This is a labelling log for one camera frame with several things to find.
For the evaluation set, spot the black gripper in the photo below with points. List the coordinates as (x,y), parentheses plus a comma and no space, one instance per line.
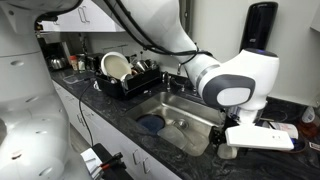
(217,135)

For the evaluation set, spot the plain white mug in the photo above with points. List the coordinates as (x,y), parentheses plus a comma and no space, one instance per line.
(227,151)

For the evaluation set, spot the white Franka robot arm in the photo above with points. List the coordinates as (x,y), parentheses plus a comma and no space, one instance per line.
(160,20)

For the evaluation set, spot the metal sink drain strainer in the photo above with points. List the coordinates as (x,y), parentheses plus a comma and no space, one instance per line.
(181,124)

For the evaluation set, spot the stainless steel sink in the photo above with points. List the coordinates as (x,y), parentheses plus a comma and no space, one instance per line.
(186,110)

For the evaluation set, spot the clear plastic container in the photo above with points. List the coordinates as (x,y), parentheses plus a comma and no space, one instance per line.
(173,136)

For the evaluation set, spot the blue speckled plate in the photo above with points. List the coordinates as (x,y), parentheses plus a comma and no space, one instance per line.
(150,123)

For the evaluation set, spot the metal faucet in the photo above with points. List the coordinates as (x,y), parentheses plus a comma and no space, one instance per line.
(166,81)

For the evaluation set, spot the orange dish soap bottle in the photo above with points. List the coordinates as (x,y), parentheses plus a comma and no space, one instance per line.
(308,115)

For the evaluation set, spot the black dish rack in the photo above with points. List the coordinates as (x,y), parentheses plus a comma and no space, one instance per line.
(133,86)

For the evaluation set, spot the metal pot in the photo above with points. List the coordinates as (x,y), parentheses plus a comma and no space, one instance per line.
(141,65)

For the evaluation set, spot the white base cabinet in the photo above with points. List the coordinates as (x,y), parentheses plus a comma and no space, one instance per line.
(110,140)

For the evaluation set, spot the large white plate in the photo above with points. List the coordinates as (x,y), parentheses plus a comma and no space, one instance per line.
(116,66)

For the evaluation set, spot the steel paper towel dispenser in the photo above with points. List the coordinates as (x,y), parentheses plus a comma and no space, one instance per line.
(186,15)

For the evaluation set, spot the white paper sheet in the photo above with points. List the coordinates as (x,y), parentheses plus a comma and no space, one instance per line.
(90,163)

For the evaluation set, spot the black countertop appliance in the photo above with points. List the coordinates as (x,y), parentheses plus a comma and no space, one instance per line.
(94,61)

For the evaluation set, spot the clear plastic lid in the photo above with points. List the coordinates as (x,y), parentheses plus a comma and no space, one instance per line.
(75,79)

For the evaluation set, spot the spice jar with red cap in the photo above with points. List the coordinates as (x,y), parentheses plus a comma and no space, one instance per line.
(73,63)

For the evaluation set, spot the white upper cabinet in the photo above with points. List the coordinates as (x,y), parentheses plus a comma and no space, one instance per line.
(100,20)

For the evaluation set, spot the black coffee maker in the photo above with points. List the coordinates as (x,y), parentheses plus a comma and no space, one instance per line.
(56,53)

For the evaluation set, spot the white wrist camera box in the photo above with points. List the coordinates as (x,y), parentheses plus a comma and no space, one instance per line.
(256,137)

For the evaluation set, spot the black wall soap dispenser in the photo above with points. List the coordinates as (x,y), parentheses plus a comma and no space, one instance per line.
(258,25)

